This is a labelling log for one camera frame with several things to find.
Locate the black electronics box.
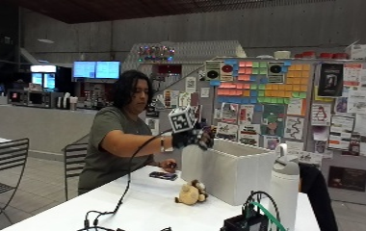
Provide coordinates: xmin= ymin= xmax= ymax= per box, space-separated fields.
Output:
xmin=218 ymin=213 xmax=270 ymax=231

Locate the white marker cube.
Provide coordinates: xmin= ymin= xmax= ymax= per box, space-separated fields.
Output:
xmin=168 ymin=106 xmax=198 ymax=134

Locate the dark framed sign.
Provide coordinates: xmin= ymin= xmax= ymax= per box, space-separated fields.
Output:
xmin=326 ymin=165 xmax=366 ymax=193

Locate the lit display fridge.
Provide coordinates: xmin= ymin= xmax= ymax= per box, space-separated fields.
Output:
xmin=29 ymin=64 xmax=58 ymax=91

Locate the white wrist strap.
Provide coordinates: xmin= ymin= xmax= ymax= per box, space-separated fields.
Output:
xmin=160 ymin=136 xmax=176 ymax=153

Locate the row of red containers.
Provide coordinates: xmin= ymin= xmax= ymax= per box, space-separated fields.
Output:
xmin=293 ymin=50 xmax=350 ymax=61

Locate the dark smartphone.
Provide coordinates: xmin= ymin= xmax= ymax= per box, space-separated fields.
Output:
xmin=149 ymin=170 xmax=180 ymax=182

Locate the blue wall monitor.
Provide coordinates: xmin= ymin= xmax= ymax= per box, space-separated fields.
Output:
xmin=94 ymin=61 xmax=121 ymax=80
xmin=72 ymin=61 xmax=97 ymax=80

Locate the white bottle with grey lid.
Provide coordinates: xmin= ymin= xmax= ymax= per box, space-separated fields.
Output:
xmin=268 ymin=142 xmax=301 ymax=231

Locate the black looped cable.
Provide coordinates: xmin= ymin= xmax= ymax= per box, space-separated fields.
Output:
xmin=241 ymin=190 xmax=284 ymax=225

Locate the grey pin board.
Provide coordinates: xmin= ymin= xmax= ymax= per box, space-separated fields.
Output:
xmin=198 ymin=57 xmax=366 ymax=159

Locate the white ribbed storage box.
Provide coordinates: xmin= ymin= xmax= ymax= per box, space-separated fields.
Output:
xmin=180 ymin=138 xmax=278 ymax=207

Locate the group of paper posters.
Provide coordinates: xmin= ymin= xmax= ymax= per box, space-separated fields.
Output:
xmin=213 ymin=63 xmax=366 ymax=159

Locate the coloured light string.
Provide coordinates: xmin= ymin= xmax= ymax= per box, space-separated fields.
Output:
xmin=137 ymin=44 xmax=177 ymax=63

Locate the black glove cable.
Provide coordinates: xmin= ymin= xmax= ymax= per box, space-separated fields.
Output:
xmin=77 ymin=128 xmax=176 ymax=231

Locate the white cardboard box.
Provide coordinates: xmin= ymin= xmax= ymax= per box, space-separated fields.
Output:
xmin=349 ymin=42 xmax=366 ymax=61

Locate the beige soft toy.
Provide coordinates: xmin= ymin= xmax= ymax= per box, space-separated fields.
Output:
xmin=174 ymin=179 xmax=210 ymax=207

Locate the the person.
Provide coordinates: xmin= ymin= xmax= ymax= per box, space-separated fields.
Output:
xmin=77 ymin=69 xmax=217 ymax=196

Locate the group of coloured sticky notes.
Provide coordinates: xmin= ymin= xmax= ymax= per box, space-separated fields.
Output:
xmin=209 ymin=59 xmax=313 ymax=106

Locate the black portrait poster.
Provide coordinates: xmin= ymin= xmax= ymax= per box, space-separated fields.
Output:
xmin=316 ymin=63 xmax=346 ymax=98

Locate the black garment on chair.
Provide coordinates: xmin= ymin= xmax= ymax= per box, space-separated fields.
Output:
xmin=297 ymin=162 xmax=340 ymax=231

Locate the steel microwave oven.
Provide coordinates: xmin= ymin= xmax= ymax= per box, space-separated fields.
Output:
xmin=6 ymin=89 xmax=65 ymax=109

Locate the grey service counter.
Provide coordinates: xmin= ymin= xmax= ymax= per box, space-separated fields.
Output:
xmin=0 ymin=102 xmax=101 ymax=156

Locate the green cable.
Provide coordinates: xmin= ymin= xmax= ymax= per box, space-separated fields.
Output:
xmin=249 ymin=200 xmax=288 ymax=231

